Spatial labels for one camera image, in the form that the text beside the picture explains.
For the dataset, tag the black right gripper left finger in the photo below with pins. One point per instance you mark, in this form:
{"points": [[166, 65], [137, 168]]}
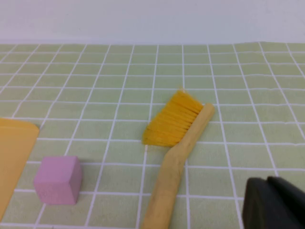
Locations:
{"points": [[262, 207]]}

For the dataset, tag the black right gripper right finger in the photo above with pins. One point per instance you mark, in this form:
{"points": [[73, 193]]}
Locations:
{"points": [[290, 189]]}

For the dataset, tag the yellow hand brush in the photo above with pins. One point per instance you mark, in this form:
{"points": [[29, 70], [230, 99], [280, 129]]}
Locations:
{"points": [[171, 181]]}

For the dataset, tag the pink cube block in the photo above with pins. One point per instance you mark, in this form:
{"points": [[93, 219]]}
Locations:
{"points": [[57, 181]]}

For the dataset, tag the yellow plastic dustpan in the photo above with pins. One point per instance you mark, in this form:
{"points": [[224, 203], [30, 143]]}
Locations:
{"points": [[14, 148]]}

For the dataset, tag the green checked tablecloth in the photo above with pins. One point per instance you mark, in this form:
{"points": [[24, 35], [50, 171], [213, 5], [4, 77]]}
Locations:
{"points": [[214, 71]]}

